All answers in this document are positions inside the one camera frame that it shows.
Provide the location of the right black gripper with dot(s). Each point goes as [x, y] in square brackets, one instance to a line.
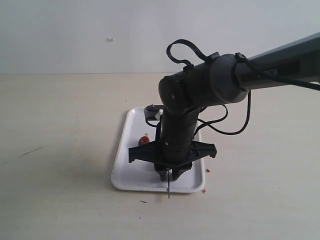
[174, 147]

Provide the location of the thin metal skewer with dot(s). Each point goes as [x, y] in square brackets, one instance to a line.
[169, 184]

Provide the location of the red fruit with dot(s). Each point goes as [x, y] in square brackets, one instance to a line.
[143, 140]

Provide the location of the right grey black robot arm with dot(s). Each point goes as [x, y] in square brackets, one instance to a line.
[218, 80]

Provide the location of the white rectangular plastic tray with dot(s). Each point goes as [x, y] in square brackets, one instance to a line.
[140, 175]

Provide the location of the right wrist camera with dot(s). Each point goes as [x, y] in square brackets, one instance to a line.
[153, 112]

